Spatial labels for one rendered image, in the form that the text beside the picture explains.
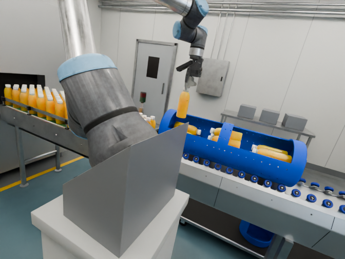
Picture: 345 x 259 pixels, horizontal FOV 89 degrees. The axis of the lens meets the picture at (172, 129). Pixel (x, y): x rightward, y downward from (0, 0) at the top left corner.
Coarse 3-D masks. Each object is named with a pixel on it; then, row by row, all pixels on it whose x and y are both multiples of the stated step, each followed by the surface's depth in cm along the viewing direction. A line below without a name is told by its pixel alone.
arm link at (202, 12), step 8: (152, 0) 80; (160, 0) 79; (168, 0) 80; (176, 0) 80; (184, 0) 82; (192, 0) 83; (200, 0) 84; (168, 8) 84; (176, 8) 83; (184, 8) 84; (192, 8) 84; (200, 8) 84; (208, 8) 87; (184, 16) 88; (192, 16) 87; (200, 16) 88; (192, 24) 92
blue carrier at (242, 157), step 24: (168, 120) 120; (192, 120) 137; (192, 144) 114; (216, 144) 108; (240, 144) 129; (264, 144) 122; (288, 144) 114; (240, 168) 108; (264, 168) 100; (288, 168) 95
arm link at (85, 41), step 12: (60, 0) 67; (72, 0) 66; (84, 0) 71; (60, 12) 66; (72, 12) 65; (84, 12) 68; (72, 24) 64; (84, 24) 66; (72, 36) 63; (84, 36) 64; (72, 48) 62; (84, 48) 63; (72, 120) 53; (72, 132) 64
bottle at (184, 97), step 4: (184, 92) 115; (188, 92) 117; (180, 96) 117; (184, 96) 115; (188, 96) 116; (180, 100) 117; (184, 100) 116; (188, 100) 117; (180, 104) 117; (184, 104) 117; (180, 108) 118; (184, 108) 118; (180, 112) 118; (184, 112) 119; (180, 116) 119; (184, 116) 120
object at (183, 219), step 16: (192, 208) 189; (208, 208) 194; (192, 224) 172; (208, 224) 172; (224, 224) 176; (224, 240) 161; (240, 240) 160; (256, 256) 151; (288, 256) 153; (304, 256) 156; (320, 256) 158
